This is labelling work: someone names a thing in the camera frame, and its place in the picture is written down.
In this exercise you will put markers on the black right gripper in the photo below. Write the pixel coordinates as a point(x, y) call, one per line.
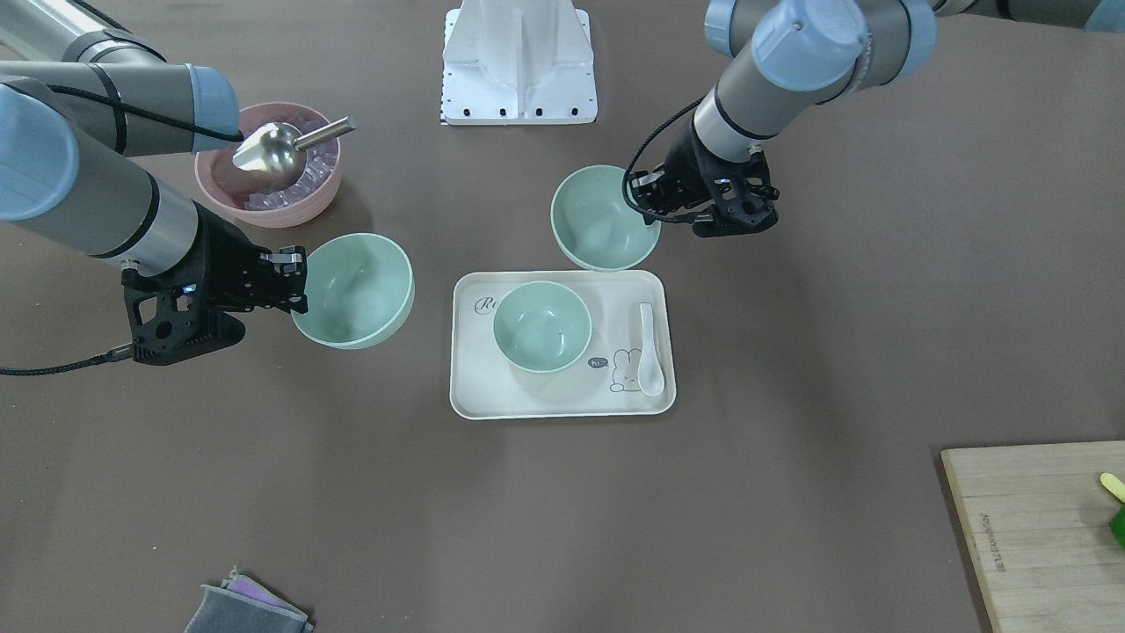
point(221, 257)

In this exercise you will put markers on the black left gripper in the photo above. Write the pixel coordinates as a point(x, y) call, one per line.
point(687, 167)

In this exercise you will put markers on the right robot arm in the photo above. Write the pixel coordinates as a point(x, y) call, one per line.
point(84, 98)

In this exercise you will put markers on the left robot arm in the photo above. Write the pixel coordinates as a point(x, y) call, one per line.
point(786, 56)

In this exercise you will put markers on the pink bowl with ice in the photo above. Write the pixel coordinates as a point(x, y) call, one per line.
point(299, 203)

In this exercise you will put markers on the metal ice scoop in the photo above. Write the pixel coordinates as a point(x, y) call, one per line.
point(274, 156)

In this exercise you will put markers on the white ceramic spoon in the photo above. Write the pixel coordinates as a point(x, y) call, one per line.
point(650, 373)

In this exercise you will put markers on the green bowl on tray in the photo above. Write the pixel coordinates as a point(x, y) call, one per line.
point(542, 327)

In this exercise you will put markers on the cream rabbit serving tray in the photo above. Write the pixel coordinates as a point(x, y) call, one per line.
point(484, 385)

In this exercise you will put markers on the grey folded cloth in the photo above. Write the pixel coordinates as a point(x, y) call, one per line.
point(241, 603)

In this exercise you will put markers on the wooden cutting board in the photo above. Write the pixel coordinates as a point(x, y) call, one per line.
point(1037, 523)

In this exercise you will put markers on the green lime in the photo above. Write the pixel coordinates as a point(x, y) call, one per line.
point(1117, 526)

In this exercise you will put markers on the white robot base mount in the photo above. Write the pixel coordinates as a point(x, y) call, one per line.
point(524, 63)

